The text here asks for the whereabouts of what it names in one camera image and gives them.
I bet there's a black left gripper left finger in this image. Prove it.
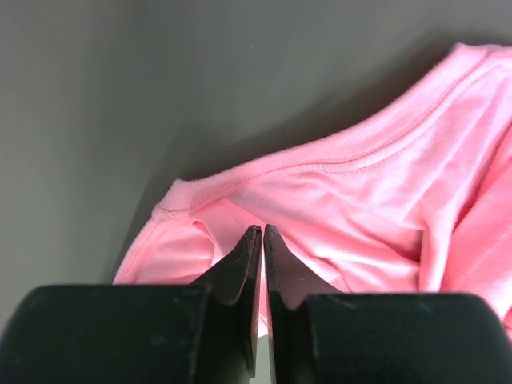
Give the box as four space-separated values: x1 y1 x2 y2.
1 226 262 383

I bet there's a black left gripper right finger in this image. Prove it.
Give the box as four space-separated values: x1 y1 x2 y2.
263 225 511 383

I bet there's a pink t-shirt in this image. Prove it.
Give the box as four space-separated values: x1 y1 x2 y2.
114 45 511 329

